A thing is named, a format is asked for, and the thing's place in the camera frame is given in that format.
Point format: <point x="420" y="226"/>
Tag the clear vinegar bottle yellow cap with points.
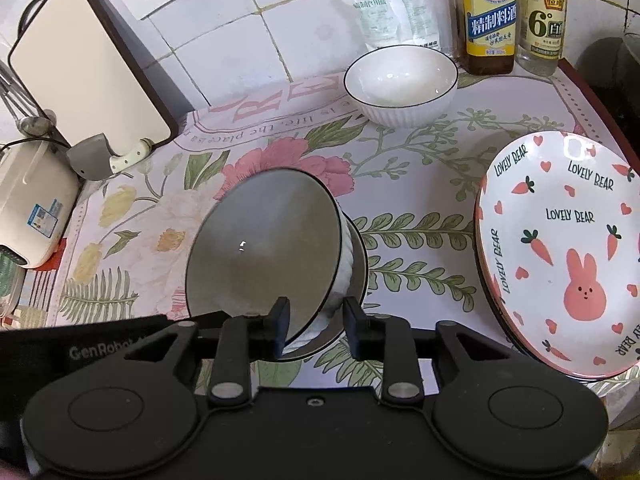
<point x="542" y="25"/>

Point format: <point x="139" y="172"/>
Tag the floral tablecloth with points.
<point x="425" y="170"/>

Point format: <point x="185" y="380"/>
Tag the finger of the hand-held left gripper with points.
<point x="212" y="317"/>

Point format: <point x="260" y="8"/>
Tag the white rice cooker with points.
<point x="30" y="205"/>

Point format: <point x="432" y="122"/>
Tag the metal ladle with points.
<point x="35" y="124"/>

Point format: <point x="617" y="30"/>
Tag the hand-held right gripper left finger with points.
<point x="281" y="327"/>

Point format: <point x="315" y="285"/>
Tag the grey cutting board holder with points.
<point x="87" y="160"/>

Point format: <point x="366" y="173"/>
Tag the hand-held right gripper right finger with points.
<point x="354" y="330"/>

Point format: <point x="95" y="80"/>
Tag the black gas stove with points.
<point x="625" y="130"/>

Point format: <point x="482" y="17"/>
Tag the white plate with carrot print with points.
<point x="560" y="240"/>

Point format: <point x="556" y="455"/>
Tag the white plastic packet red print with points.
<point x="375" y="20"/>

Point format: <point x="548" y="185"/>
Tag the beige cutting board brown rim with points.
<point x="85" y="70"/>

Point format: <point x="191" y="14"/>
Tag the white ribbed bowl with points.
<point x="400" y="85"/>
<point x="361" y="270"/>
<point x="250" y="260"/>

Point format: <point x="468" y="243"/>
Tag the cooking wine bottle yellow label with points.
<point x="490" y="25"/>

